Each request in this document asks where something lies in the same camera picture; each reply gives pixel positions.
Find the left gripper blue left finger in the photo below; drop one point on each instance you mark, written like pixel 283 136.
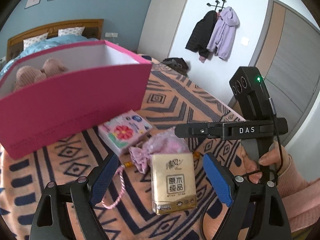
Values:
pixel 100 178

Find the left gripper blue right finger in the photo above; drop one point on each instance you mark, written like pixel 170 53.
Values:
pixel 220 178

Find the beige tissue pack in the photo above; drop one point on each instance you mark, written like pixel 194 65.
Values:
pixel 172 183

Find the floral pink tissue pack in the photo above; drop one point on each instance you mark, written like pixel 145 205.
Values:
pixel 124 131

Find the pink sequin drawstring pouch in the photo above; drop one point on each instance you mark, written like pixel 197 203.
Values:
pixel 162 143

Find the pink cardboard storage box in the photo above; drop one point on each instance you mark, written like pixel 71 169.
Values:
pixel 102 81

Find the pink knitted plush bear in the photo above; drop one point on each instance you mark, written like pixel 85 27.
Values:
pixel 28 75

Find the pink sleeve right forearm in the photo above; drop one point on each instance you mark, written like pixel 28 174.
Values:
pixel 300 198

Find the right hand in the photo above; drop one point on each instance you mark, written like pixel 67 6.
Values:
pixel 272 157

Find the grey orange door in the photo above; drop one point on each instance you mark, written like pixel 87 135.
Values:
pixel 287 56

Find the lilac hoodie on hook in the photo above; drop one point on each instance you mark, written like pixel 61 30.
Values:
pixel 223 35

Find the dark bag on floor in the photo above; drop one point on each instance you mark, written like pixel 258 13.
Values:
pixel 177 64

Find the black jacket on hook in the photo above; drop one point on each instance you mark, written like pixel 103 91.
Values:
pixel 202 32

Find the light blue duvet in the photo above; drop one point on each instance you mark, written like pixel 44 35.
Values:
pixel 44 45

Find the right white patterned pillow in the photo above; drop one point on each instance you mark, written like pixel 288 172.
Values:
pixel 71 31

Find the white patterned pillow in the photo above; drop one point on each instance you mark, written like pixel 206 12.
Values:
pixel 71 31
pixel 32 40

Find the wooden headboard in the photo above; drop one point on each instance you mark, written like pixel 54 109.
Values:
pixel 93 29

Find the left white patterned pillow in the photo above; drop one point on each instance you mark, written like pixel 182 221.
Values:
pixel 32 40

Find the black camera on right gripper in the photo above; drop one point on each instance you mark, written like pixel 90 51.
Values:
pixel 250 92

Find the black wall coat hook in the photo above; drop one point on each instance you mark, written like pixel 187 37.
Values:
pixel 218 7

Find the white wall socket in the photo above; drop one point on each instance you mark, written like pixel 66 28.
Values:
pixel 111 35

